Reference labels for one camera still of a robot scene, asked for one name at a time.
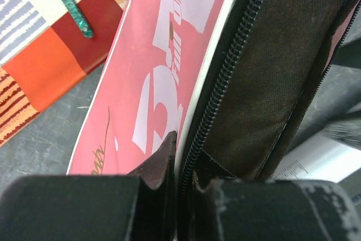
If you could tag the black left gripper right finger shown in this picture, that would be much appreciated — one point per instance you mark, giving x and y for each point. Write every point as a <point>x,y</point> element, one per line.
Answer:
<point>226,208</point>

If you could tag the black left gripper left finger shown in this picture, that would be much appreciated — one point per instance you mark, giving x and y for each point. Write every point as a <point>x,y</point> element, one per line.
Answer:
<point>136,206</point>

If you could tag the white shuttlecock tube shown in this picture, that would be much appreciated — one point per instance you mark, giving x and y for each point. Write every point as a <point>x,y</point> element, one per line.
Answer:
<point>319,158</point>

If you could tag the pink racket bag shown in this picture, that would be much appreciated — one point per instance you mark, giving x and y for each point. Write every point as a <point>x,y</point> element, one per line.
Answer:
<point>230,77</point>

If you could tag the colourful patchwork placemat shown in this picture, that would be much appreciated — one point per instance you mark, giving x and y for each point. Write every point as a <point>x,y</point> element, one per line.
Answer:
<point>44,54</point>

